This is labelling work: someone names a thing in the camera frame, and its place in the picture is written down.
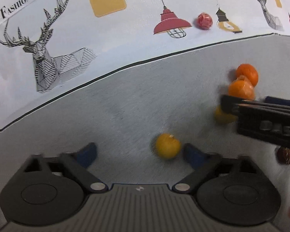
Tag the green olive fruit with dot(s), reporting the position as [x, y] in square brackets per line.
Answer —
[167, 146]
[222, 117]

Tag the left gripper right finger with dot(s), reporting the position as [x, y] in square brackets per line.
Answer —
[202, 164]

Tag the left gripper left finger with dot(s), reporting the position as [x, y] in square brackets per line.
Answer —
[76, 165]

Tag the grey printed bed sheet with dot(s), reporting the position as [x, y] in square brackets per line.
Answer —
[153, 71]

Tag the red ball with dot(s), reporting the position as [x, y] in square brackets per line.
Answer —
[204, 21]

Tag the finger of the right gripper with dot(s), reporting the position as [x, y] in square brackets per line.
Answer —
[278, 101]
[230, 104]

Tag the small orange back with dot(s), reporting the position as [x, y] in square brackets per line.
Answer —
[249, 72]

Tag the red date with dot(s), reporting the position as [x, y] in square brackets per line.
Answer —
[283, 155]

